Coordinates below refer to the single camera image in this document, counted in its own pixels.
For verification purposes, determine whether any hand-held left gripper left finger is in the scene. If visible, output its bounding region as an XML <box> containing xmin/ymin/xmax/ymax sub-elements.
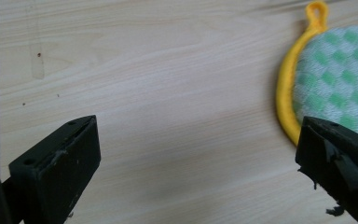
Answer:
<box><xmin>8</xmin><ymin>114</ymin><xmax>102</xmax><ymax>224</ymax></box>

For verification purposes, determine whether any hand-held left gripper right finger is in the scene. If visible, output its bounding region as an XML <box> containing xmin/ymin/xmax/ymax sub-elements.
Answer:
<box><xmin>295</xmin><ymin>116</ymin><xmax>358</xmax><ymax>224</ymax></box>

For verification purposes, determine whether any green checkered round cloth pad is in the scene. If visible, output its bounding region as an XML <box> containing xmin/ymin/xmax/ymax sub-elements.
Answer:
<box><xmin>275</xmin><ymin>0</ymin><xmax>358</xmax><ymax>147</ymax></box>

